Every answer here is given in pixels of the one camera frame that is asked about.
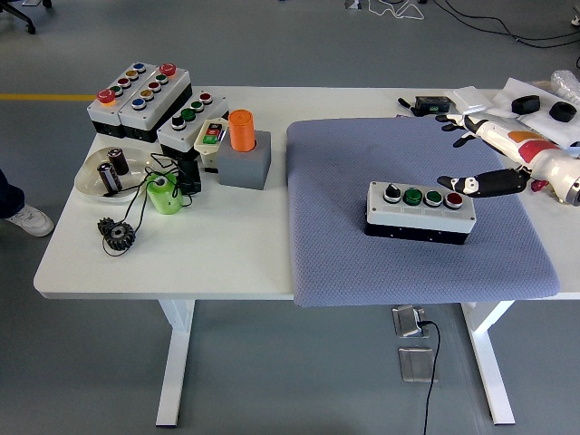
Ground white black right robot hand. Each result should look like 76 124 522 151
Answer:
434 112 580 206

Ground four-button control box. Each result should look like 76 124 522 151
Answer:
156 90 230 160
364 180 478 247

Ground five-button box red mushroom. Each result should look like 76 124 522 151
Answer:
85 61 160 137
116 63 192 142

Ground white paper sheet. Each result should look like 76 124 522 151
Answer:
491 76 580 150

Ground clear bubble wrap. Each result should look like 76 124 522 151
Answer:
550 68 580 99

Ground black device green connector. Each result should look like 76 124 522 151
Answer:
414 94 454 115

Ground grey-blue textured mat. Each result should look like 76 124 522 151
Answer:
285 116 561 309

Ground white table leg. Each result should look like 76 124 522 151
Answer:
459 301 517 426
155 299 197 429

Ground open metal floor socket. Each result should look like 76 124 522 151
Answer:
390 305 430 339

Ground closed metal floor plate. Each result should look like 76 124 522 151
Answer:
397 346 439 384

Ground grey block holder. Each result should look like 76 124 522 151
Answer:
216 130 273 190

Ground orange cylinder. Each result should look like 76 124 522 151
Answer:
227 110 257 153

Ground black power adapter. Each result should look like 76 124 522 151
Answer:
176 158 203 197

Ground green plastic spool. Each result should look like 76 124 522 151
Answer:
144 173 185 216

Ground brown capacitor cylinder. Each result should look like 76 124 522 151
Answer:
96 161 123 194
106 147 131 177

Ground large black gear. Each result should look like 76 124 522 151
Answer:
102 222 137 251

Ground white round dish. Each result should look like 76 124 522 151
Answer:
73 145 158 205

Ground person's foot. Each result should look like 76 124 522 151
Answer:
3 203 54 238

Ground person's leg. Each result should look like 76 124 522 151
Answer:
0 169 26 219

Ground black office chair base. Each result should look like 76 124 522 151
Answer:
0 0 53 35

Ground black rubber ring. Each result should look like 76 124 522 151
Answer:
548 101 577 123
510 93 543 115

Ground black floor cables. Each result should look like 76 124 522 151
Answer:
434 0 580 49

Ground white floor cable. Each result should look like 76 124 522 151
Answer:
366 0 427 22

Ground black floor power cable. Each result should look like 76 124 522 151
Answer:
416 320 441 435

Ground cream red-green switch box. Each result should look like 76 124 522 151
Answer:
193 118 229 173

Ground thin black cord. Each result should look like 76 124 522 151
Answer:
100 151 203 258

